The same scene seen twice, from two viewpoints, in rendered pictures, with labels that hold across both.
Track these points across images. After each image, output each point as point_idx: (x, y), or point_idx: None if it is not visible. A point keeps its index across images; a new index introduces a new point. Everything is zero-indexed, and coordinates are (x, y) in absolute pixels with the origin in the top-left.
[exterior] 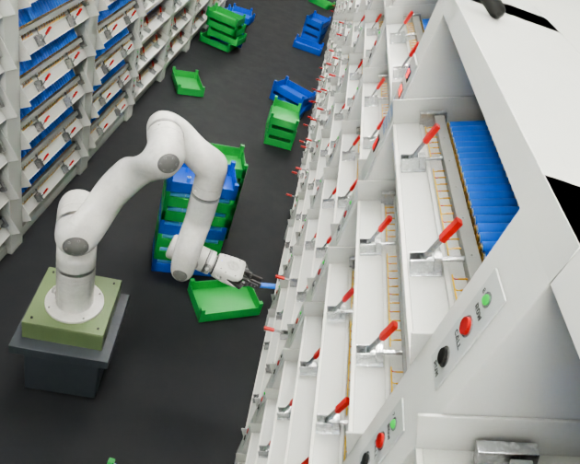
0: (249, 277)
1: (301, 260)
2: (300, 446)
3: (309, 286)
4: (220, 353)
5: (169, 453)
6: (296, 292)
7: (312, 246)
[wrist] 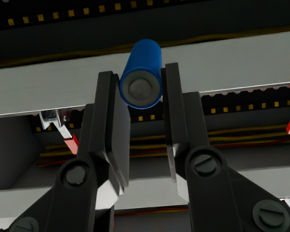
0: (176, 178)
1: (246, 87)
2: None
3: None
4: None
5: None
6: (74, 106)
7: None
